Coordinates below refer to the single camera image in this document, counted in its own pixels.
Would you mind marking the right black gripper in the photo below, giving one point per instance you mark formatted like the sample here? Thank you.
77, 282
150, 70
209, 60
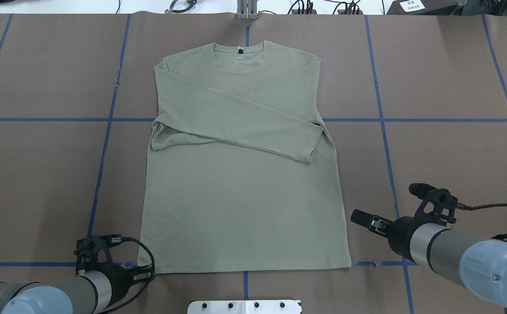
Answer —
399, 233

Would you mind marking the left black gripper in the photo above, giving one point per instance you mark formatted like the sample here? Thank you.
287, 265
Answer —
120, 280

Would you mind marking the olive green long-sleeve shirt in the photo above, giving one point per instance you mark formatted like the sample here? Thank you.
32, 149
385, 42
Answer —
241, 171

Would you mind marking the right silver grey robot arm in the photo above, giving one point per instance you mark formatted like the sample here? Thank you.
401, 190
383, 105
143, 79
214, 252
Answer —
475, 263

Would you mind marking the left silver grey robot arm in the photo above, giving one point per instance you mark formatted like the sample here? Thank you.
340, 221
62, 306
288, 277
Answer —
96, 288

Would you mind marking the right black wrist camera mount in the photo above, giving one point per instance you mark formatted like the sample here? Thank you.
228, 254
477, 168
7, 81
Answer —
438, 205

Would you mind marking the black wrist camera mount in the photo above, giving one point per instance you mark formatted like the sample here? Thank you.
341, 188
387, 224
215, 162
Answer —
438, 205
93, 253

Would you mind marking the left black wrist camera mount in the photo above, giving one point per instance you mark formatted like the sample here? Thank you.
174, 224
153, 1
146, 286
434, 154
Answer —
93, 253

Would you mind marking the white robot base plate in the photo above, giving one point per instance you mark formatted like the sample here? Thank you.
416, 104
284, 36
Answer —
245, 307

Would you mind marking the grey aluminium frame post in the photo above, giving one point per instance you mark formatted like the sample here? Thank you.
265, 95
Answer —
247, 10

